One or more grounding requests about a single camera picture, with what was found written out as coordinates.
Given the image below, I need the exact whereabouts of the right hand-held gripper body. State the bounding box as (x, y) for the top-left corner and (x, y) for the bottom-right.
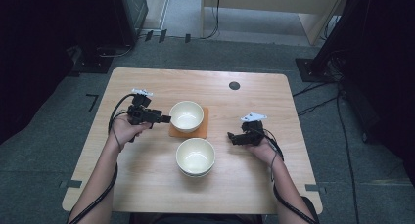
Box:
(240, 112), (268, 146)

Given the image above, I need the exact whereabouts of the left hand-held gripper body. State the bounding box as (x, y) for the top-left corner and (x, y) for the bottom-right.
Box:
(126, 88), (155, 126)

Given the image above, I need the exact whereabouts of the white ceramic bowl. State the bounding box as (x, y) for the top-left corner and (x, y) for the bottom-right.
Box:
(175, 137), (216, 175)
(168, 100), (205, 134)
(179, 168), (213, 179)

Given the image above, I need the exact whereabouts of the person's right hand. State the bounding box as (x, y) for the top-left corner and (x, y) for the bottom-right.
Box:
(245, 137), (280, 168)

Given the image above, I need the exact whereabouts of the person's left hand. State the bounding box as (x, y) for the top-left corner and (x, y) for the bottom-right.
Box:
(111, 114), (153, 150)

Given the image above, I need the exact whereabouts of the orange square coaster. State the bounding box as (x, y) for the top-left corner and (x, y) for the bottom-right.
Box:
(168, 106), (209, 140)

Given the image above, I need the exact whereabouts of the wooden table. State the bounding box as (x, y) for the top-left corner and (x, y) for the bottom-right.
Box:
(62, 67), (324, 216)

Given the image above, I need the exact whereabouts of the black cabinet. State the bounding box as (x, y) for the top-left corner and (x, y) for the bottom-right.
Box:
(111, 0), (150, 48)

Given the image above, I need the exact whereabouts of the black curtain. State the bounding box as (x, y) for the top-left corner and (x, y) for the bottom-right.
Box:
(321, 0), (415, 186)
(0, 0), (114, 146)

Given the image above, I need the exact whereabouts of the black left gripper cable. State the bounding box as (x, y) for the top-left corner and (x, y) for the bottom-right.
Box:
(67, 93), (136, 224)

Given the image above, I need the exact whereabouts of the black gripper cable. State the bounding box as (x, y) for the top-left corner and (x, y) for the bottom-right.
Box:
(67, 93), (136, 224)
(259, 128), (320, 224)

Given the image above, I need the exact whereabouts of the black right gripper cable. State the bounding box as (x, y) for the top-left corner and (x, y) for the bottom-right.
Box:
(259, 128), (320, 224)

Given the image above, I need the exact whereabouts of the white floor cable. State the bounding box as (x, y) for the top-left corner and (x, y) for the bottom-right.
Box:
(96, 43), (135, 59)

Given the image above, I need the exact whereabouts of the black stand base plate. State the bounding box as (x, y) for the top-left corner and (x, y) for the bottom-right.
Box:
(295, 57), (338, 83)
(69, 52), (115, 75)

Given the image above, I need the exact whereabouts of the long black floor cable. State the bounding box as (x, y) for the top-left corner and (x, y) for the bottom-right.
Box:
(335, 90), (360, 224)

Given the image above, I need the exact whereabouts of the black hanging cable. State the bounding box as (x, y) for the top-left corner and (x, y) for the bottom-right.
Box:
(199, 0), (223, 41)

